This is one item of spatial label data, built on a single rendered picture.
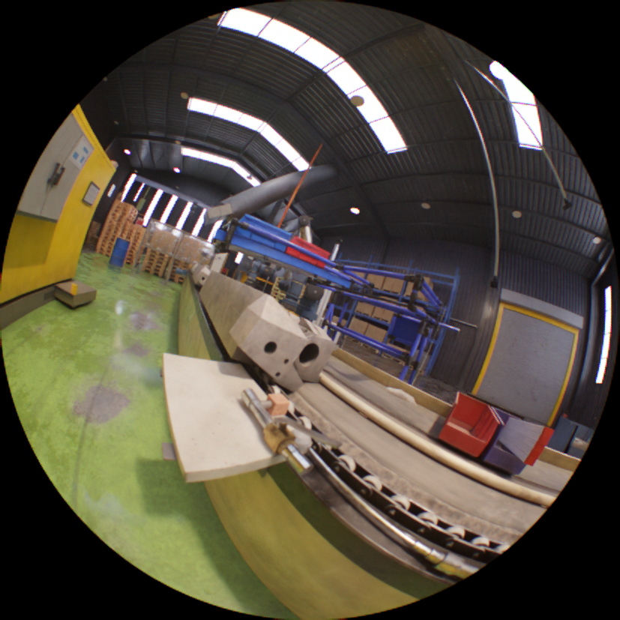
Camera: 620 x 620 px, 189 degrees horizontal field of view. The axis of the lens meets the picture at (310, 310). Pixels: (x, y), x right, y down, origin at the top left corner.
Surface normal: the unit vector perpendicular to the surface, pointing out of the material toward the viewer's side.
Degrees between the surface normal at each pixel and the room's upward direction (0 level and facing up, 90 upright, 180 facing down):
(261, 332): 90
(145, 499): 0
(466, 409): 88
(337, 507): 0
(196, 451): 0
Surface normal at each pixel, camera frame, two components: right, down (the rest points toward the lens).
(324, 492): 0.37, -0.93
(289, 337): 0.61, 0.25
